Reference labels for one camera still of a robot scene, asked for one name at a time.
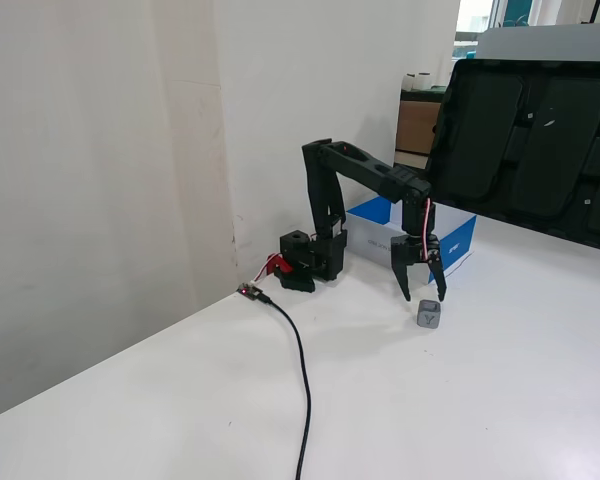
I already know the brown cardboard box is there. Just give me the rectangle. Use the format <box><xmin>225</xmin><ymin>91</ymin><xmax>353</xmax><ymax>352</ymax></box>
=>
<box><xmin>395</xmin><ymin>99</ymin><xmax>443</xmax><ymax>156</ymax></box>

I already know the small board with red LED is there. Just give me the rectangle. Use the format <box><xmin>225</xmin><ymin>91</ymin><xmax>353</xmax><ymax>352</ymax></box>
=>
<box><xmin>236</xmin><ymin>281</ymin><xmax>264</xmax><ymax>303</ymax></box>

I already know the white red board wire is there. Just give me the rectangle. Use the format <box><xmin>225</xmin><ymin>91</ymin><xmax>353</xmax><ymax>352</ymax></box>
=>
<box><xmin>252</xmin><ymin>259</ymin><xmax>277</xmax><ymax>287</ymax></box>

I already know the gray flat panel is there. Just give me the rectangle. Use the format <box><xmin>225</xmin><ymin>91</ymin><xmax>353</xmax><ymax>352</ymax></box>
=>
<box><xmin>476</xmin><ymin>21</ymin><xmax>600</xmax><ymax>64</ymax></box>

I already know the white red servo wire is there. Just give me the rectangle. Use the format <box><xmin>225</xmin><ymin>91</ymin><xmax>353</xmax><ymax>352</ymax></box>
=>
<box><xmin>418</xmin><ymin>198</ymin><xmax>435</xmax><ymax>257</ymax></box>

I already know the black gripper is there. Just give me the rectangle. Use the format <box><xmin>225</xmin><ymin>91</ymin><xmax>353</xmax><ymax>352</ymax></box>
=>
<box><xmin>389</xmin><ymin>230</ymin><xmax>449</xmax><ymax>304</ymax></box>

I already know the black plastic tray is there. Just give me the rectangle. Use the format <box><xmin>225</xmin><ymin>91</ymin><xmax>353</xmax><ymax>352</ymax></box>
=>
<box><xmin>429</xmin><ymin>58</ymin><xmax>600</xmax><ymax>254</ymax></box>

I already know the black power cable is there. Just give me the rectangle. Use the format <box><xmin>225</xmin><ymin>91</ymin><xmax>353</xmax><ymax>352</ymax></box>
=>
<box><xmin>256</xmin><ymin>291</ymin><xmax>313</xmax><ymax>480</ymax></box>

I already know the gray lettered block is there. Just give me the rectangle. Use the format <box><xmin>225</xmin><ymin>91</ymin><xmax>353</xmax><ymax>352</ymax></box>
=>
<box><xmin>413</xmin><ymin>299</ymin><xmax>444</xmax><ymax>331</ymax></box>

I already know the black clamp with red handle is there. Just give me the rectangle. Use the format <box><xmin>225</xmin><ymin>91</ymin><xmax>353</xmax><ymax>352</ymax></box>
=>
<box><xmin>265</xmin><ymin>253</ymin><xmax>317</xmax><ymax>294</ymax></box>

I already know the blue and white cardboard box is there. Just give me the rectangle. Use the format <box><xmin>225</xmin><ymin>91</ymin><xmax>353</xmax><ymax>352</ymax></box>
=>
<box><xmin>346</xmin><ymin>195</ymin><xmax>478</xmax><ymax>278</ymax></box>

